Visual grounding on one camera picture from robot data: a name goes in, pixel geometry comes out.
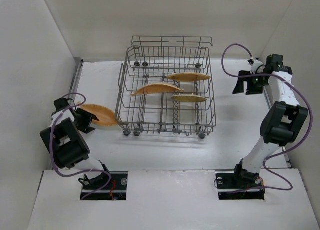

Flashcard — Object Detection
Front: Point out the fish-shaped wicker plate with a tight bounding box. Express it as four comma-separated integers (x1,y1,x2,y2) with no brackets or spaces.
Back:
131,82,184,97
80,104,118,127

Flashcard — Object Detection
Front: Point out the square orange wicker plate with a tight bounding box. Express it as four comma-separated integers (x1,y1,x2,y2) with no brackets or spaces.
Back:
166,72,211,82

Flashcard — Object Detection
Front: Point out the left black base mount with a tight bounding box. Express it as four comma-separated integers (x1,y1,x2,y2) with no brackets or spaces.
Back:
78,171,128,201

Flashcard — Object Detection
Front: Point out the grey wire dish rack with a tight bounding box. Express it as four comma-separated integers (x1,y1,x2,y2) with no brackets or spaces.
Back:
115,36,216,139

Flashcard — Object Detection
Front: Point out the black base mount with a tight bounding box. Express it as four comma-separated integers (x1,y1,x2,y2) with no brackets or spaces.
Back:
78,171,128,201
213,171,265,201

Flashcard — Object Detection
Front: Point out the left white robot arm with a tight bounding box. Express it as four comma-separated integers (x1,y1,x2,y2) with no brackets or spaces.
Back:
40,96,112,190

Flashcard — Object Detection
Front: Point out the round yellow-green wicker plate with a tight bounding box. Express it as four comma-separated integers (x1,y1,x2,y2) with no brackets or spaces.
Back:
172,94,207,103

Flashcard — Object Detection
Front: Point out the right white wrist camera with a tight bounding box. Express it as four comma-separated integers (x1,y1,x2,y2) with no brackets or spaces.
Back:
247,58,265,75

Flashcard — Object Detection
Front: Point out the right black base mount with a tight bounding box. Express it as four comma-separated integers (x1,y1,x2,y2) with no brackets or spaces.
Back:
213,171,265,201

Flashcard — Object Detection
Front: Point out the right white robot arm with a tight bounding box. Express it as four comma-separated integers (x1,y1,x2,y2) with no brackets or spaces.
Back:
232,54,310,183

